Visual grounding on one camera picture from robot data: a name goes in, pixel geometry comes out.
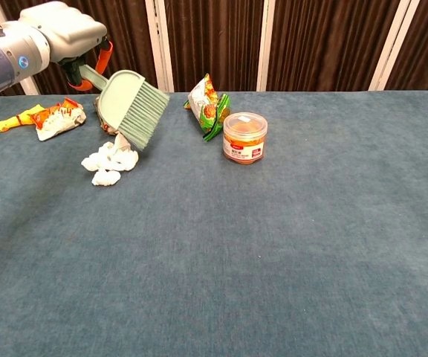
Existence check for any brown foil snack bag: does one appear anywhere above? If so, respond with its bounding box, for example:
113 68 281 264
94 94 120 135

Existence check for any green hand brush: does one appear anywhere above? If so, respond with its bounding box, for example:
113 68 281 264
79 64 171 152

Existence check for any green snack bag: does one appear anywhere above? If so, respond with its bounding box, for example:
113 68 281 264
183 73 233 143

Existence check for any clear plastic snack jar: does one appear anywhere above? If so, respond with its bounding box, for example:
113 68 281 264
222 112 268 165

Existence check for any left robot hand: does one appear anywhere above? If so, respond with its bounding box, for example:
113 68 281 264
18 1 114 92

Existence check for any blue felt table cover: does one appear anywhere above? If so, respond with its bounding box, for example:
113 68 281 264
0 89 428 357

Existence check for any yellow rubber chicken toy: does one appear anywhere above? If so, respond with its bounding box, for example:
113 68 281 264
0 104 46 133

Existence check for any orange white snack bag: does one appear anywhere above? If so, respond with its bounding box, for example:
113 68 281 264
30 97 88 142

